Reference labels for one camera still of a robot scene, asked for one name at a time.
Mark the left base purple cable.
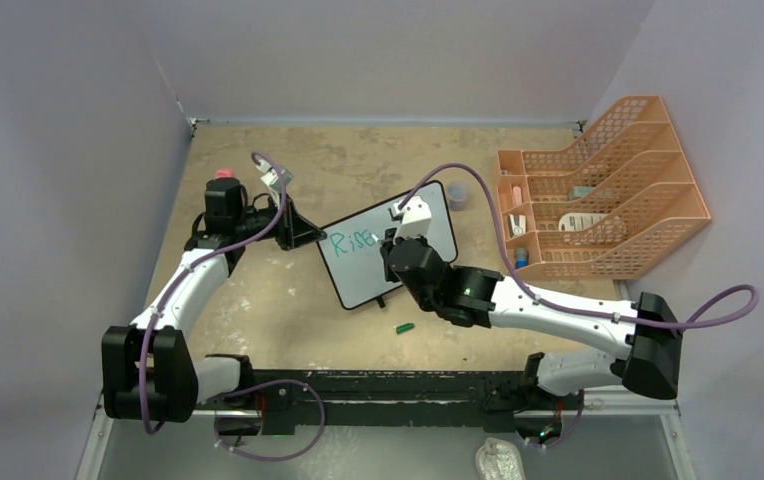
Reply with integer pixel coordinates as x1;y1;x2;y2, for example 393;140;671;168
212;378;327;463

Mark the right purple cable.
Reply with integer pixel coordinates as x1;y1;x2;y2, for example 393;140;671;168
398;162;761;331

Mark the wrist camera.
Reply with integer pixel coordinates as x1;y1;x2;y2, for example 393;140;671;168
257;161;293;205
388;195;432;239

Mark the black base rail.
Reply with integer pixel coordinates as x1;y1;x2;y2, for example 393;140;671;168
195;369;581;436

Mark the white stapler in organizer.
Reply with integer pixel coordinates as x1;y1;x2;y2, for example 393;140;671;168
507;213;528;238

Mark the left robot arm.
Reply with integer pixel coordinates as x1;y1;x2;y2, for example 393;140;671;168
101;172;326;432

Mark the orange plastic file organizer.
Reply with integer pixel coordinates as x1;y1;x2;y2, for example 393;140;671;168
496;95;711;281

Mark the aluminium frame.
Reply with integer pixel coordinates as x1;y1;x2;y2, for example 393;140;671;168
77;281;698;480

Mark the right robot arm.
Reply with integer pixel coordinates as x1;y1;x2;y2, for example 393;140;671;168
380;229;683;407

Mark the pink cap bottle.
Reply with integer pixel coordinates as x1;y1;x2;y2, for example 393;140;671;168
215;168;236;179

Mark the green marker cap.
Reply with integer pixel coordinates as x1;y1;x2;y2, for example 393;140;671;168
395;322;415;335

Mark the white label card in organizer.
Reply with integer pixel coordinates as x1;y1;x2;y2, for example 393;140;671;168
558;212;607;232

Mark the small whiteboard black frame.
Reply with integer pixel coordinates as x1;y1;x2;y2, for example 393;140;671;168
317;180;458;310

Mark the clear jar of paperclips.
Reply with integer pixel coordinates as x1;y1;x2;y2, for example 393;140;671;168
446;181;470;211

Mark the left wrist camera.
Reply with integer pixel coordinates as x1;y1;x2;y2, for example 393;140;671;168
257;161;293;205

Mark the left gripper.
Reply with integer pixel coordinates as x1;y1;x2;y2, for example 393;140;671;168
234;193;325;251

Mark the clear plastic bag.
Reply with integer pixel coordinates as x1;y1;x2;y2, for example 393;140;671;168
475;437;526;480

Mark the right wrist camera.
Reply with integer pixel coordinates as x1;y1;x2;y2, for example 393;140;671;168
388;195;432;239

